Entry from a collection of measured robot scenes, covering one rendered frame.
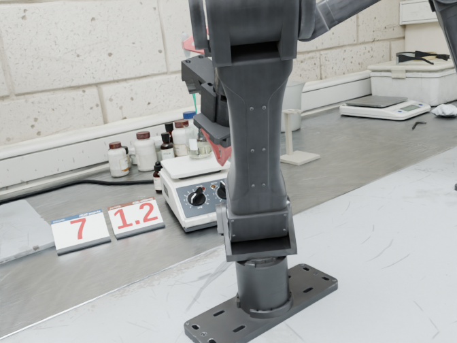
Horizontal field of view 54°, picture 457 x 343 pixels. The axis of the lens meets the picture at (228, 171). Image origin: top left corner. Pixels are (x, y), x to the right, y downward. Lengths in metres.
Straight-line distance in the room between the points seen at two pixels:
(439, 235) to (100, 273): 0.52
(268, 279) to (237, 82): 0.24
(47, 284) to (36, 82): 0.67
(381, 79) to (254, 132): 1.48
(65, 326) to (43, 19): 0.86
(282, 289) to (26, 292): 0.38
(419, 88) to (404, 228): 1.05
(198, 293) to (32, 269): 0.30
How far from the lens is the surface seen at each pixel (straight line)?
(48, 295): 0.70
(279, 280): 0.53
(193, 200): 0.79
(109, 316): 0.61
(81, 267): 0.75
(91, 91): 1.31
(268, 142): 0.42
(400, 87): 1.82
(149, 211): 0.85
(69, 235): 0.84
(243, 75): 0.37
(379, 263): 0.67
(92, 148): 1.28
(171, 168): 0.87
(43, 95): 1.28
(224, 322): 0.54
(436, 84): 1.75
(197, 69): 0.71
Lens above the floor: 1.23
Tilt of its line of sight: 17 degrees down
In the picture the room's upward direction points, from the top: 6 degrees counter-clockwise
